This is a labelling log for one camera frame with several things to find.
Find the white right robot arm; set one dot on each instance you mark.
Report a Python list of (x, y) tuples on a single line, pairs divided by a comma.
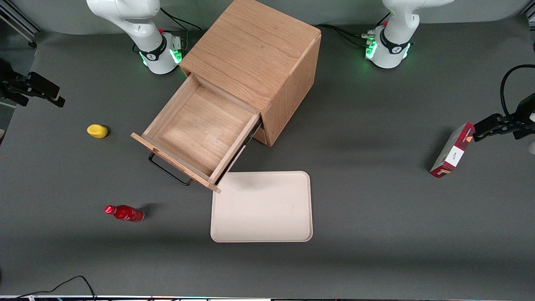
[(125, 14)]

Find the beige plastic tray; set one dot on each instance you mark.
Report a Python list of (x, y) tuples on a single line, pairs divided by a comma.
[(261, 207)]

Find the red bottle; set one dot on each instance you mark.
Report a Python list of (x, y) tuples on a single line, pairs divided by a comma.
[(125, 213)]

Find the wooden drawer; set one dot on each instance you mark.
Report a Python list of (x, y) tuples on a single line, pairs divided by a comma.
[(200, 125)]

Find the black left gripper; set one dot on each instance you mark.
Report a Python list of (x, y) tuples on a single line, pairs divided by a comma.
[(524, 112)]

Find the yellow toy lemon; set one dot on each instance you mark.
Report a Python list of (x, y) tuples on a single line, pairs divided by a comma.
[(97, 131)]

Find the wooden drawer cabinet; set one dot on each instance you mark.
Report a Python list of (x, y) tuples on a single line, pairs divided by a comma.
[(250, 46)]

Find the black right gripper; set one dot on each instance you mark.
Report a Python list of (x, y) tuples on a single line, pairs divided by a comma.
[(9, 85)]

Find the aluminium frame profile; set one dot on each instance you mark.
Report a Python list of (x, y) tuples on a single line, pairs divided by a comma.
[(16, 23)]

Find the red and white carton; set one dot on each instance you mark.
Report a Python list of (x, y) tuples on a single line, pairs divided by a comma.
[(453, 150)]

